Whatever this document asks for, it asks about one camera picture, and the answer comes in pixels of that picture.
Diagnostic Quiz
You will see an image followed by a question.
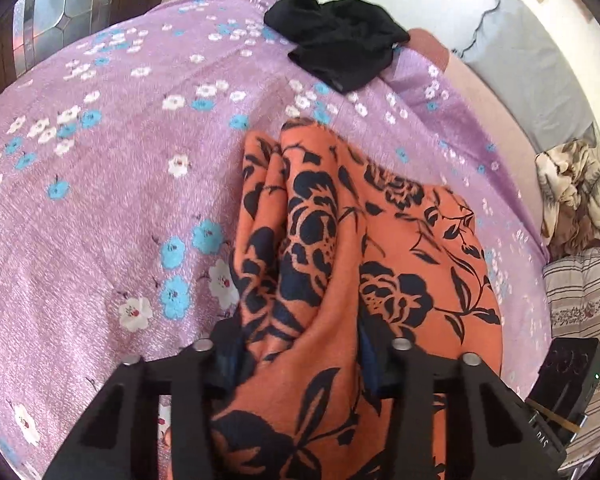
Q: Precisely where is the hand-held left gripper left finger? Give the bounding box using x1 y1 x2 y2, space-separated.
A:
42 317 255 480

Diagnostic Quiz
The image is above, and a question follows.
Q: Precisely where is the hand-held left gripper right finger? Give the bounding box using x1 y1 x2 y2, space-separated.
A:
357 320 570 480

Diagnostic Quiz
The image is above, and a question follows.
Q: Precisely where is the orange black floral garment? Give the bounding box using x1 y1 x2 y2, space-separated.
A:
157 117 504 480

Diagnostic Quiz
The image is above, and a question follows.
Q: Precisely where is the striped cushion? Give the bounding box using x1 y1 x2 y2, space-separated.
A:
541 247 600 472

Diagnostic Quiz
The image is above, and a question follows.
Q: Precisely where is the beige patterned cloth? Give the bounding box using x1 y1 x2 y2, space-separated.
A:
534 138 600 262

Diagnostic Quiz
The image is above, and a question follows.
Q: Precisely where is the purple floral blanket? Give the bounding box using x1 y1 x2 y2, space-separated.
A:
0 0 556 480

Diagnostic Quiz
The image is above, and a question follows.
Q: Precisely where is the pink bed sheet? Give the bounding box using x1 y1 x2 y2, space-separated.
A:
404 27 552 261

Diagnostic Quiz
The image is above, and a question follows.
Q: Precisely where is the grey pillow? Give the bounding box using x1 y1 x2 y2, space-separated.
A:
451 0 599 155

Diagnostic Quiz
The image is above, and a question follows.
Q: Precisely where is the black cloth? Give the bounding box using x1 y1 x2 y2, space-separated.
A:
263 0 412 94

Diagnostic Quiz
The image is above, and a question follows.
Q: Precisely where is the patterned glass window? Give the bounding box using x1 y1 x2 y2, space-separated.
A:
11 0 117 80

